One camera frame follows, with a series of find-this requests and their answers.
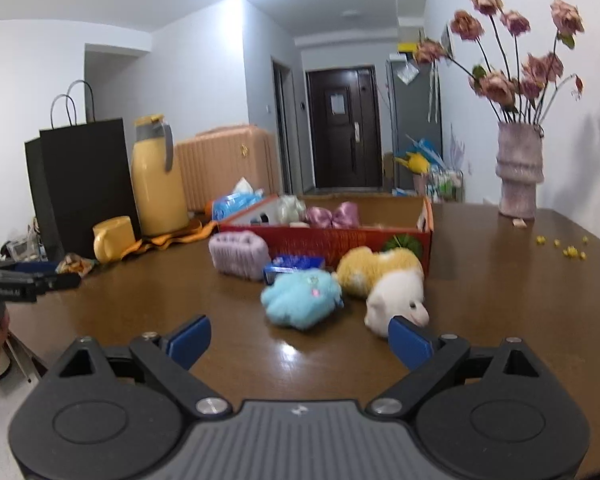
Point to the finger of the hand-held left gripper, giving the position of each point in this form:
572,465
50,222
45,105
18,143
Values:
60,281
30,266

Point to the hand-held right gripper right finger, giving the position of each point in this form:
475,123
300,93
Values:
410,342

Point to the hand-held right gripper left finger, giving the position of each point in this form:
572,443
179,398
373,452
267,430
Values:
192,340

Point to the yellow and white plush toy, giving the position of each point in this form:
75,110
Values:
375,270

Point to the purple towel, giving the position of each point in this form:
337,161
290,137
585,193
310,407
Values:
237,255

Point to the blue plush toy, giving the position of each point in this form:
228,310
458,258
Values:
300,297

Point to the red cardboard box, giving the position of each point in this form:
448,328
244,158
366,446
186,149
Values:
330,247

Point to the purple satin bow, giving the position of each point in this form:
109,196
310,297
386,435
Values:
340,215

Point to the clear bag of crackers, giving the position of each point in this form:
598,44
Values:
75,264

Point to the yellow mug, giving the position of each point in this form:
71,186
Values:
115,240

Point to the black paper bag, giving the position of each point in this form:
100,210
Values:
85,185

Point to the orange cloth mat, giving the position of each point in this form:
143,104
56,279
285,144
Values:
180,237

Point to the yellow thermos jug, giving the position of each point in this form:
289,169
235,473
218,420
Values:
157,195

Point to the blue snack packet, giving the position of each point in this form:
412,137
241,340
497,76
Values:
297,263

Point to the blue tissue pack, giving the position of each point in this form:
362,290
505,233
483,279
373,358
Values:
232,205

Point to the rack of small bottles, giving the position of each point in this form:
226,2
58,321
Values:
445,185

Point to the pink ribbed suitcase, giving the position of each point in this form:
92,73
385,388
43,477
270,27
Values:
225,170

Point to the brown carton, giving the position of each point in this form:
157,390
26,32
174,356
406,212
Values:
389,170

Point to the yellow bag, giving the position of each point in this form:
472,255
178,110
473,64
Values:
416,162

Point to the scattered yellow flower bits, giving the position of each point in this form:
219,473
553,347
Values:
572,251

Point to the blue bag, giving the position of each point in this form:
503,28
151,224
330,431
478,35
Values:
430,150

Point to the pink ceramic vase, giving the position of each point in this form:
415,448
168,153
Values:
517,180

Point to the dark wooden door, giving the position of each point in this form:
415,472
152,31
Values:
342,135

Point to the grey refrigerator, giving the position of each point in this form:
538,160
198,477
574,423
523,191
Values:
415,110

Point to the side room door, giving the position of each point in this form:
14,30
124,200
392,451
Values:
282,125

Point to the paper note on cabinet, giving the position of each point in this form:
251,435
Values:
407,73

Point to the bunch of dried roses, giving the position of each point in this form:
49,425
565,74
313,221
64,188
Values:
497,85

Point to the yellow box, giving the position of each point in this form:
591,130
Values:
408,47

